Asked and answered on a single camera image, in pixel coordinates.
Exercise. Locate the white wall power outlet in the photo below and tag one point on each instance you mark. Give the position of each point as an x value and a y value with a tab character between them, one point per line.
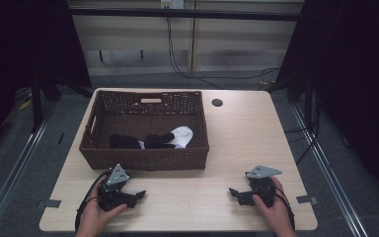
172	3

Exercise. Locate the black horizontal metal bar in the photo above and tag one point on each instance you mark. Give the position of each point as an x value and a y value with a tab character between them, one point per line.
184	14

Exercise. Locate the black curtain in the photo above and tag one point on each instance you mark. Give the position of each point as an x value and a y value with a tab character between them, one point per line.
355	82
19	49

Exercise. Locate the person's right hand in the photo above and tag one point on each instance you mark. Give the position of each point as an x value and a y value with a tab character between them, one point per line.
276	217

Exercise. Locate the grey tape strip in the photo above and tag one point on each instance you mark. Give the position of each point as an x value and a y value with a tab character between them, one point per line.
306	199
52	203

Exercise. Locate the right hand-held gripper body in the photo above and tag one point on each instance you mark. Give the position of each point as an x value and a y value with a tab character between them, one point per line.
262	188

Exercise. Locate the brown wicker basket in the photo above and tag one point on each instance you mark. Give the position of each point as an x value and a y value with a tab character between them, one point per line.
144	154

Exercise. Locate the metal floor rail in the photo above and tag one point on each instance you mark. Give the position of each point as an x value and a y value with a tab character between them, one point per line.
329	164
13	168

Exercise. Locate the black metal stand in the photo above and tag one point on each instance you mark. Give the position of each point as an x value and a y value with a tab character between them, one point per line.
37	105

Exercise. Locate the yellow floor object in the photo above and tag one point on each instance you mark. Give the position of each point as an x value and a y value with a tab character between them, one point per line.
25	104

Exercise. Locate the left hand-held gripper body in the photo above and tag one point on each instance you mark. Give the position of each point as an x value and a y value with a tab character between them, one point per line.
113	192

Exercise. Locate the black sock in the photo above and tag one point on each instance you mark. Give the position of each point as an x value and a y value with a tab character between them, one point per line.
158	141
124	142

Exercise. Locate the person's left hand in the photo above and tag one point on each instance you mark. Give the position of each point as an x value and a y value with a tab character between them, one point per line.
93	219

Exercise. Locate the white sock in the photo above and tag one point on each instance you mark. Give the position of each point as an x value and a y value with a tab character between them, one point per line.
183	135

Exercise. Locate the black table grommet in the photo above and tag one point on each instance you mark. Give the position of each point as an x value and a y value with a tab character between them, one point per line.
217	102

